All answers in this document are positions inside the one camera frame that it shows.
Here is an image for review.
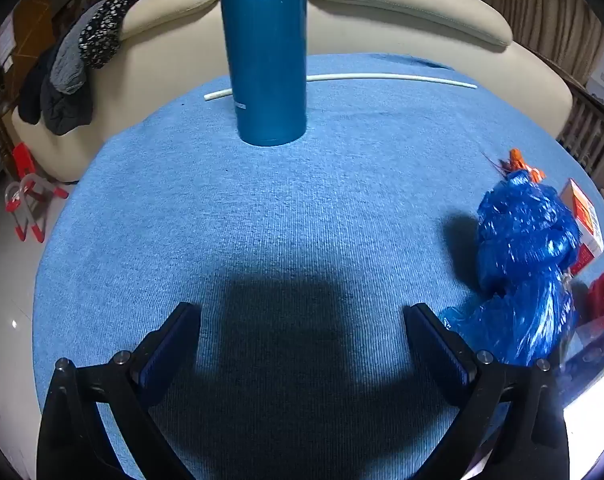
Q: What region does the orange white carton box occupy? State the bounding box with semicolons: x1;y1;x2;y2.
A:
559;178;604;276

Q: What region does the grey garment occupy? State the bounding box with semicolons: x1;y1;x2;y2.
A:
40;2;107;136

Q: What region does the red step stool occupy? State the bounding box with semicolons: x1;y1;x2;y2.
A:
4;142;70;243

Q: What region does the black white speckled scarf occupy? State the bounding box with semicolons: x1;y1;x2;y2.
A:
79;0;220;70

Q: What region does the wooden baby crib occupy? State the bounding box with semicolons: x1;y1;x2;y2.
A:
557;85;604;186

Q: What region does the orange plastic wrapper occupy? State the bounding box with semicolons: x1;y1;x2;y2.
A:
482;148;547;184

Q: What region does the beige leather sofa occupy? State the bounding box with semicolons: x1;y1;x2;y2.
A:
12;0;573;183

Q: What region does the blue tablecloth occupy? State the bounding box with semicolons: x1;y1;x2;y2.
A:
32;53;604;480

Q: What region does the beige curtain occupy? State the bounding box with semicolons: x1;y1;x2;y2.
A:
469;0;604;86

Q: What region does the blue plastic bag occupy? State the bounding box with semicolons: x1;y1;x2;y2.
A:
439;170;583;367

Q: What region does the blue metal bottle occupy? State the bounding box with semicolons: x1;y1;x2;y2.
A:
218;0;309;147

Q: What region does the white paper sheet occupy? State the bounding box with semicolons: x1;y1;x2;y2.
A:
0;12;16;68

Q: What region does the thin white stick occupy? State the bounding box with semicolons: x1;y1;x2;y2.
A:
204;73;478;102

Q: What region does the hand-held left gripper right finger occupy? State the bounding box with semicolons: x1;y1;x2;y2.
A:
403;303;572;480

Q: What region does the dark garment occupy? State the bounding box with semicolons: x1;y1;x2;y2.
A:
19;42;57;126

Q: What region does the clear plastic packaging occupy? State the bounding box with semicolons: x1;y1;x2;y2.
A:
557;317;604;411

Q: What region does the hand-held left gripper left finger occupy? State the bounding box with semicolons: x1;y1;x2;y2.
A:
36;302;203;480

